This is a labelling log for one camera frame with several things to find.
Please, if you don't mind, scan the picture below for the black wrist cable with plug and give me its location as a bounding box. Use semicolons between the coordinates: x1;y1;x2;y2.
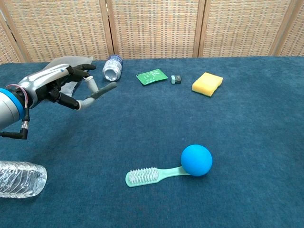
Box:
0;107;31;141

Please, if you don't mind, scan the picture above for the blue ball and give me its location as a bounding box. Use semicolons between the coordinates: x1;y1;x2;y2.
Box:
180;143;213;177

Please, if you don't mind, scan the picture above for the clear plastic water bottle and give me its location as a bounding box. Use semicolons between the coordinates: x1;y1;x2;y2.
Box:
0;160;48;199

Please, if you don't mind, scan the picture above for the clear plastic bag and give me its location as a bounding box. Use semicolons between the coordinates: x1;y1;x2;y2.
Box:
42;55;94;97

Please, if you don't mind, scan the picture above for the green sachet packet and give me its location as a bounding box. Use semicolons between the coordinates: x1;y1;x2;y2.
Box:
135;68;168;85

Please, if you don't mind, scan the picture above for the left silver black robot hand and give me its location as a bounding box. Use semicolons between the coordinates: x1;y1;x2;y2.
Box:
18;63;98;111

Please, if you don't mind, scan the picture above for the blue table cloth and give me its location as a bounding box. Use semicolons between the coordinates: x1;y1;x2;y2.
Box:
0;55;304;228

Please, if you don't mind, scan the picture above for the light green brush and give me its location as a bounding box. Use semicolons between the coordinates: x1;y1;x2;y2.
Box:
125;166;191;188

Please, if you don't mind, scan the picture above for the yellow sponge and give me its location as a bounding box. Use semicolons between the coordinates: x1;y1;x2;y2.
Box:
191;72;224;98

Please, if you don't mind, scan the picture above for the woven folding screen panel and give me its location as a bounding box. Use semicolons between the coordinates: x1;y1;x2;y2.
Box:
0;0;114;63
270;0;304;57
105;0;206;60
198;0;294;58
0;9;26;64

